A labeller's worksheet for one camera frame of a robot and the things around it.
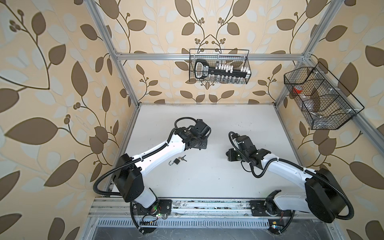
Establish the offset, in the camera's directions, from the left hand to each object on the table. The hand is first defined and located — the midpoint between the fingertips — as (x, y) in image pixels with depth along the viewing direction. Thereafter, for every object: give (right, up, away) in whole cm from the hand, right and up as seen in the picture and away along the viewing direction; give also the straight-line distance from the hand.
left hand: (204, 141), depth 80 cm
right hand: (+14, -9, +6) cm, 17 cm away
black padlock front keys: (-16, -13, +11) cm, 24 cm away
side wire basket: (+60, +18, -6) cm, 63 cm away
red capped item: (+56, +30, +8) cm, 64 cm away
